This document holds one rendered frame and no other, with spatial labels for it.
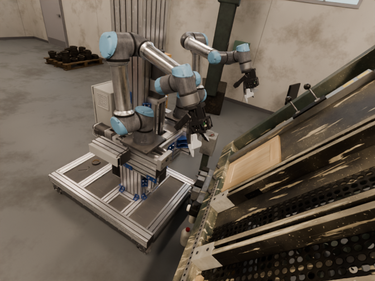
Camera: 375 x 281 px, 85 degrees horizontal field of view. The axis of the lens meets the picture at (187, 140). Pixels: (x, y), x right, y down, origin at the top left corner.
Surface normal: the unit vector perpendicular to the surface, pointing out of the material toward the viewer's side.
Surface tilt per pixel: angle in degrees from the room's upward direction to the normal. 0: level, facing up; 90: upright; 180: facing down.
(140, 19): 90
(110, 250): 0
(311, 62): 90
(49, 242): 0
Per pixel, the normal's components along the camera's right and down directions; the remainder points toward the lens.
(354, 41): -0.49, 0.42
